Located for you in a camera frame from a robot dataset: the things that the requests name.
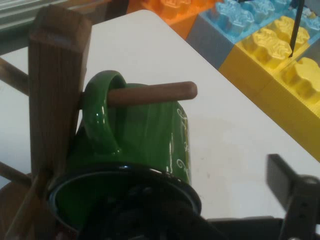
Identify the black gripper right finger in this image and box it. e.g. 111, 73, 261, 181
266, 153, 320, 240

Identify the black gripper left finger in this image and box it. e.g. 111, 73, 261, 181
82, 186, 226, 240

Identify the green mug with white print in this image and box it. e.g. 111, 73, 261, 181
46, 70, 202, 240

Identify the yellow giant toy brick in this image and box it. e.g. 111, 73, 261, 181
218, 16, 320, 162

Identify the wooden mug tree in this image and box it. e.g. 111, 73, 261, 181
0, 6, 198, 240

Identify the black tripod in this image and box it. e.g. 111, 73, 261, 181
287, 0, 305, 58

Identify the light blue giant toy brick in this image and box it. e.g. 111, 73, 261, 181
198, 0, 320, 47

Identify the orange giant toy brick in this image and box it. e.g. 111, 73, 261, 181
126, 0, 218, 41

